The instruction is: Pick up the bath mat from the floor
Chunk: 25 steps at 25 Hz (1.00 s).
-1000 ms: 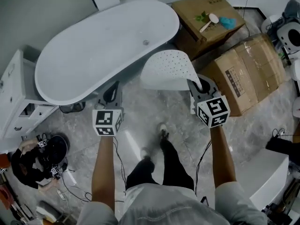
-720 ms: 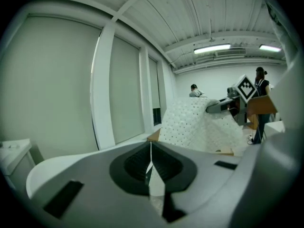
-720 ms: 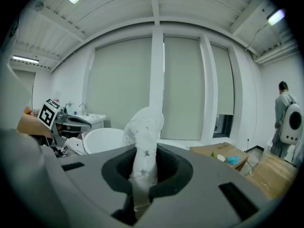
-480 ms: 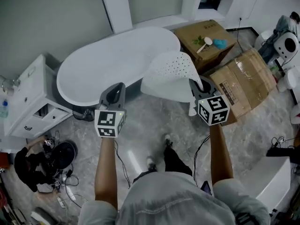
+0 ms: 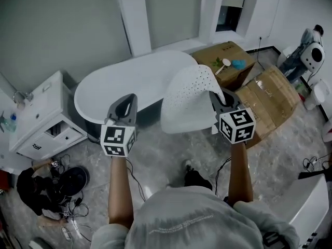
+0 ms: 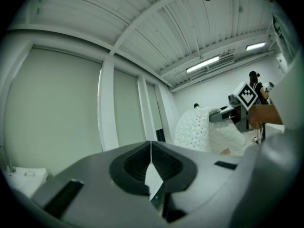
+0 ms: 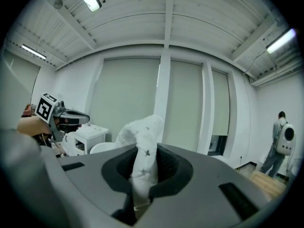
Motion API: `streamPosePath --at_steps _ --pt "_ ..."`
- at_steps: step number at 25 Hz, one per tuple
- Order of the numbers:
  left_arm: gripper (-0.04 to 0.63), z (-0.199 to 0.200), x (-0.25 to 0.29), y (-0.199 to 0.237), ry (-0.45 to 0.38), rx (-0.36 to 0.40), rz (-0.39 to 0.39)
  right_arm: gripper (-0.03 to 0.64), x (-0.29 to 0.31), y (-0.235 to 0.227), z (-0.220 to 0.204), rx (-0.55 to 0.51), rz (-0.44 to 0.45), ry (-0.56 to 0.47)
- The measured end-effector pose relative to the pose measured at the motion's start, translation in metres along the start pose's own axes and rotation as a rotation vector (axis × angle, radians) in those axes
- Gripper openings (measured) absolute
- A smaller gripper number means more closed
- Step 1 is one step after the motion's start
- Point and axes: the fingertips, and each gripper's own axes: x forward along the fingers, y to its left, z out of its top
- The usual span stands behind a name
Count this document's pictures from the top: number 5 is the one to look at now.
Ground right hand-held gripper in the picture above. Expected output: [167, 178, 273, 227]
[209, 88, 257, 145]

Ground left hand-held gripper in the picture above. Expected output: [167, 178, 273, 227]
[100, 93, 139, 157]

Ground white perforated bath mat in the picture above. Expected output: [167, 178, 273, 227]
[160, 64, 224, 135]

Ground person's left forearm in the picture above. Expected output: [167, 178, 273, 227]
[107, 154, 135, 230]

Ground person's right forearm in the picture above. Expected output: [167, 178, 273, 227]
[227, 141, 255, 210]

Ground grey marble floor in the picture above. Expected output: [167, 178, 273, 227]
[0, 45, 332, 249]

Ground large taped cardboard box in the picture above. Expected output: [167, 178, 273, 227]
[232, 65, 301, 150]

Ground black round device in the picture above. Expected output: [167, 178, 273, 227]
[56, 165, 91, 192]

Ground white bathtub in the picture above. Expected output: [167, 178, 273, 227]
[74, 50, 201, 140]

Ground blue cloth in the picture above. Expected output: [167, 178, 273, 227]
[230, 59, 247, 70]

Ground person's shoe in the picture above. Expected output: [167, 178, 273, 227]
[182, 159, 195, 173]

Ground person's black trouser leg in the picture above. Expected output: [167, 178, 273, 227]
[183, 168, 214, 191]

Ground printed cardboard box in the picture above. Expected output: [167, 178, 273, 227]
[191, 40, 257, 92]

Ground white vanity cabinet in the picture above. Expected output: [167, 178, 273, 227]
[9, 70, 88, 161]

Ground white toilet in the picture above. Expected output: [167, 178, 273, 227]
[303, 78, 332, 111]

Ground red and white item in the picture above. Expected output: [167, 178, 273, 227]
[322, 119, 332, 143]

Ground white round appliance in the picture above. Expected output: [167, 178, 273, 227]
[300, 42, 326, 71]

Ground person's grey sweatshirt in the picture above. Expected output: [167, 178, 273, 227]
[90, 185, 301, 249]

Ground chrome faucet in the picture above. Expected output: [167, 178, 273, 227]
[12, 90, 34, 105]

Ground white power strip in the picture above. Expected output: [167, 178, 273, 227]
[60, 225, 73, 241]

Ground white curved basin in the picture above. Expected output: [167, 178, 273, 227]
[267, 174, 330, 249]

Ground dark window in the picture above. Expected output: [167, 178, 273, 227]
[216, 5, 243, 33]

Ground clear green bottle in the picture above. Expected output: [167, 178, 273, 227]
[4, 112, 18, 133]

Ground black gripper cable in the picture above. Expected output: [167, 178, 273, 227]
[214, 156, 233, 198]
[125, 157, 146, 202]

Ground white long-handled brush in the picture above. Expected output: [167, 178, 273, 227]
[214, 58, 232, 75]

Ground black floor cable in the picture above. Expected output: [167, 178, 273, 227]
[302, 154, 332, 171]

